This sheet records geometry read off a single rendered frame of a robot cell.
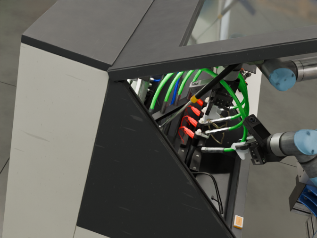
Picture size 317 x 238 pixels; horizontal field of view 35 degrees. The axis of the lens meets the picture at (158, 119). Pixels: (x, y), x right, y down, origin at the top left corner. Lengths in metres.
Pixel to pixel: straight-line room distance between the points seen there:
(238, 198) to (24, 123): 0.86
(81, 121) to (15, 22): 3.19
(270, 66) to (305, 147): 0.33
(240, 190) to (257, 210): 1.42
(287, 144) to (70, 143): 0.69
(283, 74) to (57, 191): 0.87
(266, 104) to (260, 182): 1.06
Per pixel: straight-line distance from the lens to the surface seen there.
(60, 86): 1.57
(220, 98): 1.81
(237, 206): 1.98
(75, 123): 1.62
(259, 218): 3.41
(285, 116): 4.49
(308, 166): 1.58
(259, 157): 1.68
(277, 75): 1.68
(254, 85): 2.68
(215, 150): 1.83
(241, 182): 2.08
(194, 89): 1.82
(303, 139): 1.53
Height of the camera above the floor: 2.26
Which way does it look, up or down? 36 degrees down
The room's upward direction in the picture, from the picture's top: 17 degrees clockwise
